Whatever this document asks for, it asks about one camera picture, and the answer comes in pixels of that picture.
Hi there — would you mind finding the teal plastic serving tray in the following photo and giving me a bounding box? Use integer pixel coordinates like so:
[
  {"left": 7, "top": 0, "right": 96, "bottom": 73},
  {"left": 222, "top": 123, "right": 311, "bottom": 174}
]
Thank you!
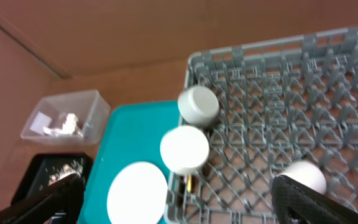
[{"left": 78, "top": 101, "right": 180, "bottom": 223}]

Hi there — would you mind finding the white paper napkin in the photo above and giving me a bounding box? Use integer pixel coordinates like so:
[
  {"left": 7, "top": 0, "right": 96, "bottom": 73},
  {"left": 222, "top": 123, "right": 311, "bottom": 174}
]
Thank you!
[{"left": 60, "top": 113, "right": 78, "bottom": 134}]

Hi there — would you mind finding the white paper cup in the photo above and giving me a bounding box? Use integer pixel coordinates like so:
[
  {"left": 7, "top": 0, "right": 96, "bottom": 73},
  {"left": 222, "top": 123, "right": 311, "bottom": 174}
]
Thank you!
[{"left": 280, "top": 160, "right": 327, "bottom": 194}]

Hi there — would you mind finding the grey plastic dishwasher rack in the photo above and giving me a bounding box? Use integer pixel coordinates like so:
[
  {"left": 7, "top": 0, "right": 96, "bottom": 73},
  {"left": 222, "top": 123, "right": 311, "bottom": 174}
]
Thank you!
[{"left": 163, "top": 26, "right": 358, "bottom": 223}]

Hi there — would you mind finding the white rice pile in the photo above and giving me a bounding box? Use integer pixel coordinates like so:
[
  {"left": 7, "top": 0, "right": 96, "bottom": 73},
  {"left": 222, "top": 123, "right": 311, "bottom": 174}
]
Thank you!
[{"left": 48, "top": 159, "right": 84, "bottom": 185}]

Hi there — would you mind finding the foil wrapper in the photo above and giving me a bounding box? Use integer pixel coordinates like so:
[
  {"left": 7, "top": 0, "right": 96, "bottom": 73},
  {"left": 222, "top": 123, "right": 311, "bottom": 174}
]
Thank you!
[{"left": 43, "top": 123, "right": 84, "bottom": 138}]

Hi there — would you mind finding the yellow plastic fork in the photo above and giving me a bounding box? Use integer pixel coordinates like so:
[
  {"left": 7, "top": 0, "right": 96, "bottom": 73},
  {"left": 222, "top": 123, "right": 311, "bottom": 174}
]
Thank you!
[{"left": 186, "top": 175, "right": 192, "bottom": 193}]

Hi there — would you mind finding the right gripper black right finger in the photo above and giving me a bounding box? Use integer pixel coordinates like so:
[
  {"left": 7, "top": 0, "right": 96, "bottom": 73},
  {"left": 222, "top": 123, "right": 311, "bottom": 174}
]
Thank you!
[{"left": 271, "top": 175, "right": 358, "bottom": 224}]

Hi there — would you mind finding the white bowl with peanuts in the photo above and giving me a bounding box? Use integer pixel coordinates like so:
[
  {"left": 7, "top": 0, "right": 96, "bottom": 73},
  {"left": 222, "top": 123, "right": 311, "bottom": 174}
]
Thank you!
[{"left": 160, "top": 125, "right": 210, "bottom": 175}]

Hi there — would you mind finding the white round plate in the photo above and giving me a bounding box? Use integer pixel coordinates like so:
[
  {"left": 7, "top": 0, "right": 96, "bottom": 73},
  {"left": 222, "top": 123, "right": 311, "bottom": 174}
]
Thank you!
[{"left": 106, "top": 162, "right": 167, "bottom": 224}]

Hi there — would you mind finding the black rectangular waste tray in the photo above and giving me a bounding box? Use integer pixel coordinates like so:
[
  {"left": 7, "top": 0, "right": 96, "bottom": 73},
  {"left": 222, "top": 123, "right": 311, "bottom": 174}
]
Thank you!
[{"left": 11, "top": 152, "right": 93, "bottom": 205}]

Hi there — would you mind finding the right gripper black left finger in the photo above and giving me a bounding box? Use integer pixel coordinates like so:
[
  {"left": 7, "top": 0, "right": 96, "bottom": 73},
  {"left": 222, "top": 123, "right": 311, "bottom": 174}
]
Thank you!
[{"left": 0, "top": 174, "right": 85, "bottom": 224}]

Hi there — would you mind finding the clear plastic waste bin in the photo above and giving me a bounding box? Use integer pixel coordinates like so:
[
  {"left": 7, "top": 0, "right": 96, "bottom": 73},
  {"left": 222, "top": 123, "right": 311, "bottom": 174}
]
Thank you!
[{"left": 21, "top": 90, "right": 111, "bottom": 146}]

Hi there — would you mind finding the grey bowl with rice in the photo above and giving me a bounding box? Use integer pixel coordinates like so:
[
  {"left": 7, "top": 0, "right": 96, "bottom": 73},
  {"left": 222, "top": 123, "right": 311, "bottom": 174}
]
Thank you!
[{"left": 178, "top": 85, "right": 219, "bottom": 128}]

